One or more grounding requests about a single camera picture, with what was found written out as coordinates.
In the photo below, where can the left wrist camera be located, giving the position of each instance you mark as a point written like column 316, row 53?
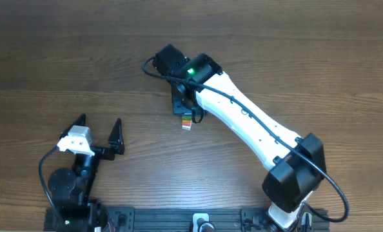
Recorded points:
column 77, row 140

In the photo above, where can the green cube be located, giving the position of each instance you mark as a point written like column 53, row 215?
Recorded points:
column 187, row 117

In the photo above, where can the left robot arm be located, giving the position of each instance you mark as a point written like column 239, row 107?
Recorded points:
column 62, row 185

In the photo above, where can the orange cube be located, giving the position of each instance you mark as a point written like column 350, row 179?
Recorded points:
column 187, row 121

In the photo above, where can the mounting rail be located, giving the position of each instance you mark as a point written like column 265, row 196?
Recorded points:
column 165, row 220

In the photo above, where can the white cube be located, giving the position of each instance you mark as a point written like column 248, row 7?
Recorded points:
column 186, row 128

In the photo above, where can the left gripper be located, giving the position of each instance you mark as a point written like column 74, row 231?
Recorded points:
column 104, row 153

